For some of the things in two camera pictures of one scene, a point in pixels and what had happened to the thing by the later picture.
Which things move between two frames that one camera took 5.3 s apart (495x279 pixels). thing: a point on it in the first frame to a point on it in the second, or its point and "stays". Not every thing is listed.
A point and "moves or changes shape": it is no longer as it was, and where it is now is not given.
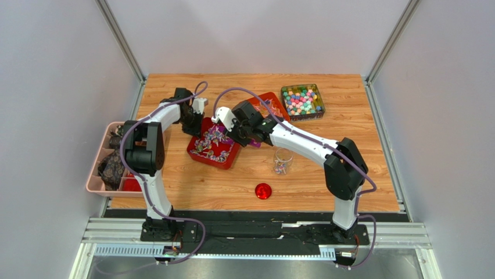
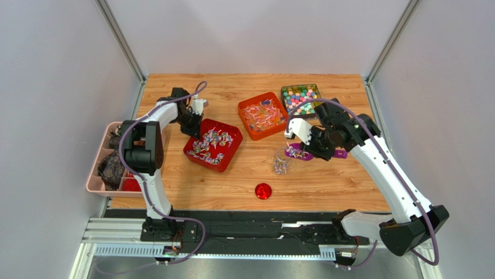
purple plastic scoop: [220, 133] moves or changes shape
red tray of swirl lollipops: [212, 149] stays
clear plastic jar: [283, 161] stays
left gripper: [196, 129] stays
